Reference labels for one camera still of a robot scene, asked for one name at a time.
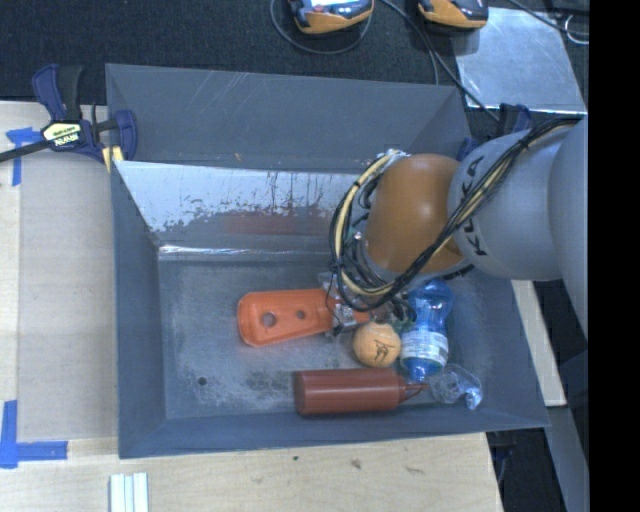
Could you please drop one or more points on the orange ball with black drawing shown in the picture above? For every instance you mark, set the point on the orange ball with black drawing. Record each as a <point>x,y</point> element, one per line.
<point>375,346</point>

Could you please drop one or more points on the orange flat piece with holes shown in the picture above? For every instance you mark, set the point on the orange flat piece with holes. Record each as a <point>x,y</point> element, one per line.
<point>285,317</point>

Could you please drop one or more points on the blue clear plastic bottle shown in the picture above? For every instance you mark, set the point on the blue clear plastic bottle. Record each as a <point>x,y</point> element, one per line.
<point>425,340</point>

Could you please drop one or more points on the red-brown squeeze bottle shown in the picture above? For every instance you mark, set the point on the red-brown squeeze bottle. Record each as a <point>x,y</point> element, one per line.
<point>345,392</point>

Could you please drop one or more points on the clear crumpled plastic piece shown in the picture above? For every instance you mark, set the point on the clear crumpled plastic piece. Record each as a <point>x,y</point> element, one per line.
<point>457,387</point>

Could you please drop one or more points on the grey metal bin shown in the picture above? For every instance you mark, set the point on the grey metal bin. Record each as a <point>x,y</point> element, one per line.
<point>210,310</point>

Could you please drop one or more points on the pale wood flat board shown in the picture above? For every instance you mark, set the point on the pale wood flat board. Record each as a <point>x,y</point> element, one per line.
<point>65,300</point>

